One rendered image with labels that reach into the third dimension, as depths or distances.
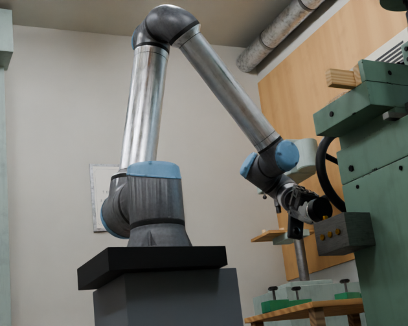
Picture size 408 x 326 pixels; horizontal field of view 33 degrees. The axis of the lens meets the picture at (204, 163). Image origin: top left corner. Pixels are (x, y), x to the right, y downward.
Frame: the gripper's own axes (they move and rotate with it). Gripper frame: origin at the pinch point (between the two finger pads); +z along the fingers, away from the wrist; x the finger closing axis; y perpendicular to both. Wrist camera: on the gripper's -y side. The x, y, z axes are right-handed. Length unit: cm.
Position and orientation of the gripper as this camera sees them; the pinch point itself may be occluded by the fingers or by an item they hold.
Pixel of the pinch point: (310, 223)
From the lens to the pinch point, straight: 204.2
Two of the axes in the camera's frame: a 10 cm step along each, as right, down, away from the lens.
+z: 1.4, 1.9, -9.7
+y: 2.4, -9.6, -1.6
